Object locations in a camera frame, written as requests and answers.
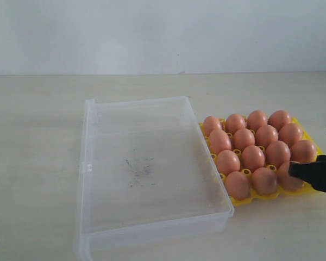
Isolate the brown egg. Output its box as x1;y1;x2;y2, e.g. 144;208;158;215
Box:
278;123;303;148
265;140;291;168
216;150;240;176
241;145;265;172
290;140;317;163
202;116;223;136
251;167;278;196
255;125;278;148
247;110;268;132
277;161;304;191
225;171;250;201
209;129;232;154
267;110;292;132
233;128;255;151
225;114;246;134

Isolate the yellow plastic egg tray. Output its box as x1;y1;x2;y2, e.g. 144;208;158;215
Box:
203;117;323;207

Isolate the clear plastic storage box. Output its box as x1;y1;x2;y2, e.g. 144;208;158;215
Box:
74;96;234;260

